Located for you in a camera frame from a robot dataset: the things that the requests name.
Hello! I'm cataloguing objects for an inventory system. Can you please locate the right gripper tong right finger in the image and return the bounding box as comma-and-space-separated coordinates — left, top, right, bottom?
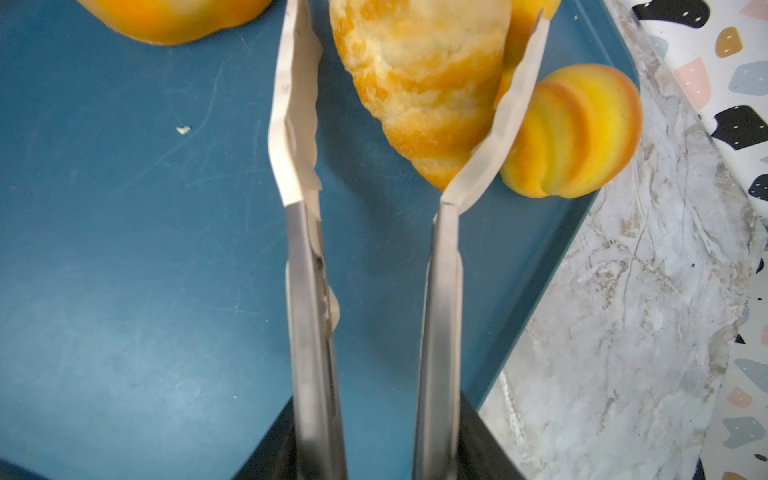
412, 14, 550, 479

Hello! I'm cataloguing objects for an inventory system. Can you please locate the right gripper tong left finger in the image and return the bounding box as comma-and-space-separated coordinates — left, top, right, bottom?
268, 1, 348, 479

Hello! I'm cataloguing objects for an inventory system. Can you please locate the large striped croissant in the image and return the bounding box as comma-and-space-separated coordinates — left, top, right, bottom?
329, 0, 513, 190

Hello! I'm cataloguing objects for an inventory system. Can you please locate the small striped croissant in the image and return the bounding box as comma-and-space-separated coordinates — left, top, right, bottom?
80, 0, 271, 46

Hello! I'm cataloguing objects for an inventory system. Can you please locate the teal plastic tray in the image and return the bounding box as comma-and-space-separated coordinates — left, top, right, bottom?
0, 0, 641, 480

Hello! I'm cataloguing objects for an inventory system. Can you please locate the shell shaped striped bun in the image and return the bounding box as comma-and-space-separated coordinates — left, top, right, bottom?
500, 64, 643, 199

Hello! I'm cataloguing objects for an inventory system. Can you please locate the round striped bun behind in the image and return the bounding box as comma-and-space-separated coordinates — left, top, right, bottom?
493, 0, 561, 108

